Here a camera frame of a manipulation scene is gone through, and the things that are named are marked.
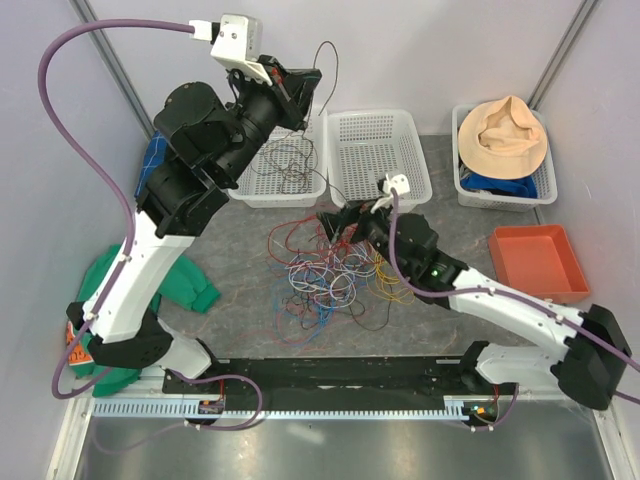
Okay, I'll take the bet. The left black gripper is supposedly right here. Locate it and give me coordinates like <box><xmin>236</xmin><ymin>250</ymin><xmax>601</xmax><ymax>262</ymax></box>
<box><xmin>218</xmin><ymin>55</ymin><xmax>324</xmax><ymax>185</ymax></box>

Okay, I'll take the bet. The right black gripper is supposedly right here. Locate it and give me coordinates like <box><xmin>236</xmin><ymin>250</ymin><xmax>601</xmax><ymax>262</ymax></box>
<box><xmin>316</xmin><ymin>194</ymin><xmax>410</xmax><ymax>276</ymax></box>

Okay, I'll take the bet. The red wire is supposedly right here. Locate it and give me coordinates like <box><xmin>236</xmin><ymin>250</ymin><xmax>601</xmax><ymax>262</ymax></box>
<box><xmin>267</xmin><ymin>213</ymin><xmax>381</xmax><ymax>281</ymax></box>

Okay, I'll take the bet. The brown wire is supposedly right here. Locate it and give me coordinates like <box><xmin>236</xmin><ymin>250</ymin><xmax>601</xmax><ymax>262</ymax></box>
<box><xmin>249</xmin><ymin>40</ymin><xmax>351</xmax><ymax>211</ymax></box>

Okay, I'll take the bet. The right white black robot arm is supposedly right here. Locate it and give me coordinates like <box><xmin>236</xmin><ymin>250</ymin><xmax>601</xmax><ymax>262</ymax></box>
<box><xmin>316</xmin><ymin>201</ymin><xmax>638</xmax><ymax>411</ymax></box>

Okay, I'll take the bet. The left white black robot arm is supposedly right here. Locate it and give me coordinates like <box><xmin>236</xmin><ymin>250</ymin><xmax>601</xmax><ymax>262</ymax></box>
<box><xmin>67</xmin><ymin>55</ymin><xmax>322</xmax><ymax>393</ymax></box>

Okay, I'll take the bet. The left white plastic basket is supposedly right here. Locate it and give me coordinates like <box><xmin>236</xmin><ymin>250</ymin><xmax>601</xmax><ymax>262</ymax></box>
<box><xmin>227</xmin><ymin>106</ymin><xmax>327</xmax><ymax>209</ymax></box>

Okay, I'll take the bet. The white plastic basket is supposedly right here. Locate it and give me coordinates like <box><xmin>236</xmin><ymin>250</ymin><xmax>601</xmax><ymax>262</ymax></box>
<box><xmin>325</xmin><ymin>109</ymin><xmax>433</xmax><ymax>213</ymax></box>
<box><xmin>451</xmin><ymin>104</ymin><xmax>558</xmax><ymax>212</ymax></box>
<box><xmin>227</xmin><ymin>106</ymin><xmax>327</xmax><ymax>209</ymax></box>

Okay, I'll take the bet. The middle white plastic basket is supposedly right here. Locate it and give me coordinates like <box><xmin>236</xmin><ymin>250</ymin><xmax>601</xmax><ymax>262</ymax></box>
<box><xmin>325</xmin><ymin>109</ymin><xmax>433</xmax><ymax>213</ymax></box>

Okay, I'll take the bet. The blue plaid cloth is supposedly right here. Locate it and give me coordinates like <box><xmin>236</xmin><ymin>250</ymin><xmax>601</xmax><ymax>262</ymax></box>
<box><xmin>134</xmin><ymin>131</ymin><xmax>168</xmax><ymax>198</ymax></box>

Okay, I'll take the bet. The green cloth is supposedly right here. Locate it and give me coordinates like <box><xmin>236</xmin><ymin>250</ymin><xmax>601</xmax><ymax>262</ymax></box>
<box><xmin>68</xmin><ymin>244</ymin><xmax>221</xmax><ymax>398</ymax></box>

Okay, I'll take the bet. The beige bucket hat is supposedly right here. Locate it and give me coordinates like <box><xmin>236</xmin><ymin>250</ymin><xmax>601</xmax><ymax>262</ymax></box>
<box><xmin>457</xmin><ymin>95</ymin><xmax>548</xmax><ymax>180</ymax></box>

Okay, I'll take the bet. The blue cloth in basket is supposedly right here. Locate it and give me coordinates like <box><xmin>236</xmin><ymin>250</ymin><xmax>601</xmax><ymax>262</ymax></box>
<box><xmin>460</xmin><ymin>168</ymin><xmax>538</xmax><ymax>199</ymax></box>

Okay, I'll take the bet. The orange plastic tray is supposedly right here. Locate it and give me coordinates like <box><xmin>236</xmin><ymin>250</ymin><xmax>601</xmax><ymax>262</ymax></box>
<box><xmin>488</xmin><ymin>224</ymin><xmax>591</xmax><ymax>304</ymax></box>

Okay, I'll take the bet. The right white plastic basket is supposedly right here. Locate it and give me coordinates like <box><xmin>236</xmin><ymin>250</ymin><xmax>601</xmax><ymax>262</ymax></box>
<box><xmin>451</xmin><ymin>104</ymin><xmax>558</xmax><ymax>212</ymax></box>

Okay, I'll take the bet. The white wire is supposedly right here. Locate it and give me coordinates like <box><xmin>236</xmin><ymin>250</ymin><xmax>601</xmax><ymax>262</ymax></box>
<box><xmin>285</xmin><ymin>249</ymin><xmax>376</xmax><ymax>309</ymax></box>

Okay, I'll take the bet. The yellow wire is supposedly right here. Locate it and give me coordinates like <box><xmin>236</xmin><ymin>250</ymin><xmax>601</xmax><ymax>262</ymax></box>
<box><xmin>368</xmin><ymin>249</ymin><xmax>417</xmax><ymax>304</ymax></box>

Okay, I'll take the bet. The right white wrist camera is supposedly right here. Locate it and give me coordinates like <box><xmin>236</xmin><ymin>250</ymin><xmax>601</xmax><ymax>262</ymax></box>
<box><xmin>370</xmin><ymin>173</ymin><xmax>411</xmax><ymax>213</ymax></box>

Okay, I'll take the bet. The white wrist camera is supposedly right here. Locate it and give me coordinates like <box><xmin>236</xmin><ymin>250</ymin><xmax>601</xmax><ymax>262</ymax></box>
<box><xmin>188</xmin><ymin>14</ymin><xmax>272</xmax><ymax>85</ymax></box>
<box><xmin>370</xmin><ymin>173</ymin><xmax>411</xmax><ymax>213</ymax></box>

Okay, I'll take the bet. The dark maroon wire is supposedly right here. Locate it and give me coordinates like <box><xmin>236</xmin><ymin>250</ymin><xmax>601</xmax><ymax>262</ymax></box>
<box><xmin>279</xmin><ymin>279</ymin><xmax>396</xmax><ymax>333</ymax></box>

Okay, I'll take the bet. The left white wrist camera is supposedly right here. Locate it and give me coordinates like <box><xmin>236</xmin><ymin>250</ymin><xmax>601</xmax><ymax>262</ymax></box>
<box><xmin>188</xmin><ymin>14</ymin><xmax>272</xmax><ymax>85</ymax></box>

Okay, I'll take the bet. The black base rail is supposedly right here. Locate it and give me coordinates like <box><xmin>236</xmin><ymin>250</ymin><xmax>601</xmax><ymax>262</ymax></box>
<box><xmin>161</xmin><ymin>354</ymin><xmax>501</xmax><ymax>413</ymax></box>

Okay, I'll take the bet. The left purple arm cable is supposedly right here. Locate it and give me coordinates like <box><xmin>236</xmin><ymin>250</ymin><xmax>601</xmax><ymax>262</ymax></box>
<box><xmin>38</xmin><ymin>17</ymin><xmax>196</xmax><ymax>400</ymax></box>

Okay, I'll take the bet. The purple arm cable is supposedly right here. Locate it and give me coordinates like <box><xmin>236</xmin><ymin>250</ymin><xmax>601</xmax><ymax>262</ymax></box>
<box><xmin>38</xmin><ymin>17</ymin><xmax>196</xmax><ymax>400</ymax></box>
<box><xmin>387</xmin><ymin>189</ymin><xmax>640</xmax><ymax>374</ymax></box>

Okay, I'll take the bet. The light blue cable duct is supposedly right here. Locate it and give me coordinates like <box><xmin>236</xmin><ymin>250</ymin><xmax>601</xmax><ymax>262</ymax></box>
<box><xmin>92</xmin><ymin>398</ymin><xmax>471</xmax><ymax>421</ymax></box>

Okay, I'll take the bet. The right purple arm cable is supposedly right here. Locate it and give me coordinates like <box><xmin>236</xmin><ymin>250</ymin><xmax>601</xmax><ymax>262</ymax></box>
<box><xmin>387</xmin><ymin>189</ymin><xmax>640</xmax><ymax>374</ymax></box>

